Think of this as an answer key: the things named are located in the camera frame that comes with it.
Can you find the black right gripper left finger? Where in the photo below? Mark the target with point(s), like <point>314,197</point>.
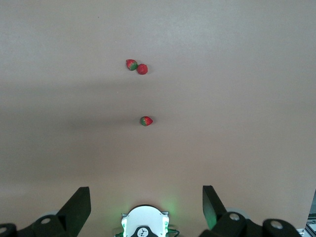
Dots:
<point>74,212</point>

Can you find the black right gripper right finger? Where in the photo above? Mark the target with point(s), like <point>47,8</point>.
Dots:
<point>212,209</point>

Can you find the red strawberry green calyx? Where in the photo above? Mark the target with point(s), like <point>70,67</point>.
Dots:
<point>142,69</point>
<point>146,121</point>
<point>131,64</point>

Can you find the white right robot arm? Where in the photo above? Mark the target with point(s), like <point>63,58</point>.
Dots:
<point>145,218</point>

